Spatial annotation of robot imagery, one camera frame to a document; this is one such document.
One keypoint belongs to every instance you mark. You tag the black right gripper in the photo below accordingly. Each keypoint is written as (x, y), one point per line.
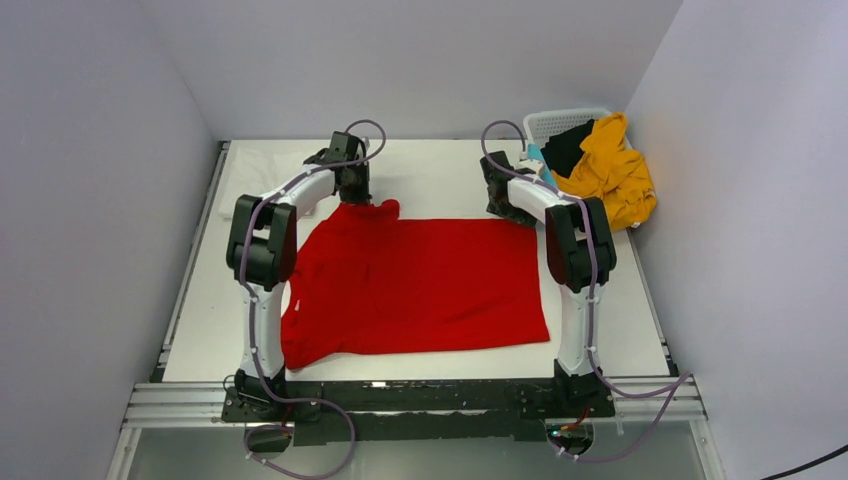
(522, 216)

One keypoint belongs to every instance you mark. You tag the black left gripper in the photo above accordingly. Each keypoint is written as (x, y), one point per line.
(364, 196)

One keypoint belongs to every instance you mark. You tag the red t-shirt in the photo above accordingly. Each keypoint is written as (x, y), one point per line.
(369, 282)

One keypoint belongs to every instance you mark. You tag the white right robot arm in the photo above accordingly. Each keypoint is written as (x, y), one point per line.
(580, 255)

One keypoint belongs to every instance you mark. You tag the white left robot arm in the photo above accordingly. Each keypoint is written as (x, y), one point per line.
(262, 253)

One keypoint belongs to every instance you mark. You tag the teal t-shirt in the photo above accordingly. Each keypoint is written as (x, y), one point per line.
(543, 171)

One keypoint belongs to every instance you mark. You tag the black t-shirt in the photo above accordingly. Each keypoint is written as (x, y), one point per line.
(562, 152)

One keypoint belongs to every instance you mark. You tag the white plastic laundry basket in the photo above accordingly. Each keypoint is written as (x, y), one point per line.
(541, 126)

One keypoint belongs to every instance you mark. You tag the folded white t-shirt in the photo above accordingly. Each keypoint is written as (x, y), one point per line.
(255, 172)

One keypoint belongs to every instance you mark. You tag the yellow t-shirt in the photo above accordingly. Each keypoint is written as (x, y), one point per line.
(613, 172)

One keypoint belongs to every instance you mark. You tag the aluminium frame rail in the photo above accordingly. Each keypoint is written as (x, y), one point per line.
(214, 404)

